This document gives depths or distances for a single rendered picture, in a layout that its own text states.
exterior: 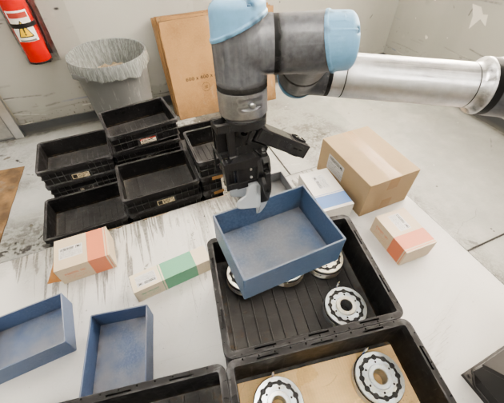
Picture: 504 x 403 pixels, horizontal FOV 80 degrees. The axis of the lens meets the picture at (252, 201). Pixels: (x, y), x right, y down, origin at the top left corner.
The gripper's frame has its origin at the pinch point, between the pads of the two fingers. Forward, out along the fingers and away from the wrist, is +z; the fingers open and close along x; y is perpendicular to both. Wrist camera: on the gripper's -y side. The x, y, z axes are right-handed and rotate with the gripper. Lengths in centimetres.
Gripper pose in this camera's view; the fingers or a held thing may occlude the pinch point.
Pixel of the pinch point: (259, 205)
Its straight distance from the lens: 61.2
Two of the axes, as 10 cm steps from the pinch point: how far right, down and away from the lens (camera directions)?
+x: 3.7, 6.0, -7.1
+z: 0.5, 7.5, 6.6
